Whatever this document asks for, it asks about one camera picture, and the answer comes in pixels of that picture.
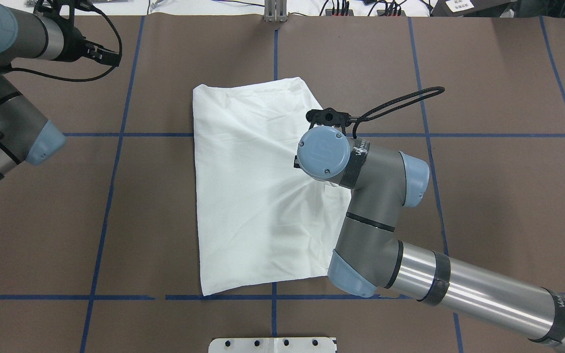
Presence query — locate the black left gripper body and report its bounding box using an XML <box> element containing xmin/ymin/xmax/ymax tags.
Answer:
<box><xmin>33</xmin><ymin>0</ymin><xmax>96</xmax><ymax>62</ymax></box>

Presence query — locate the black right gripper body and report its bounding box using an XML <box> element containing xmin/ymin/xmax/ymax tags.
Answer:
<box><xmin>306</xmin><ymin>108</ymin><xmax>352</xmax><ymax>135</ymax></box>

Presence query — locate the white long-sleeve printed shirt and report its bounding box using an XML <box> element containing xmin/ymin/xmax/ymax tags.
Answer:
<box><xmin>192</xmin><ymin>77</ymin><xmax>351</xmax><ymax>296</ymax></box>

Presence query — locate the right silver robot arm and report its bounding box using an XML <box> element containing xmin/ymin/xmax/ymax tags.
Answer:
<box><xmin>296</xmin><ymin>125</ymin><xmax>565</xmax><ymax>352</ymax></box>

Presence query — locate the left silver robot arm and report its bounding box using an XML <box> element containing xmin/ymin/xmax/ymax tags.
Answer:
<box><xmin>0</xmin><ymin>0</ymin><xmax>123</xmax><ymax>181</ymax></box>

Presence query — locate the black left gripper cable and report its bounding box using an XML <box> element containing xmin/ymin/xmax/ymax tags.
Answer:
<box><xmin>0</xmin><ymin>0</ymin><xmax>123</xmax><ymax>143</ymax></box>

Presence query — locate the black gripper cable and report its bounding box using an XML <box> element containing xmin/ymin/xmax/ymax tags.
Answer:
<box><xmin>0</xmin><ymin>0</ymin><xmax>123</xmax><ymax>143</ymax></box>
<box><xmin>349</xmin><ymin>86</ymin><xmax>446</xmax><ymax>140</ymax></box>

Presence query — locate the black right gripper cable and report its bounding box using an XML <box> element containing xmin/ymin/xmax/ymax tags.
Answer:
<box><xmin>349</xmin><ymin>86</ymin><xmax>446</xmax><ymax>140</ymax></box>

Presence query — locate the aluminium frame post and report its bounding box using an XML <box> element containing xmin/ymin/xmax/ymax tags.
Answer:
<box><xmin>264</xmin><ymin>0</ymin><xmax>288</xmax><ymax>23</ymax></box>

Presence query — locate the white central pedestal column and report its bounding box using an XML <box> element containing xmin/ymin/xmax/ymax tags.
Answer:
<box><xmin>208</xmin><ymin>337</ymin><xmax>338</xmax><ymax>353</ymax></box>

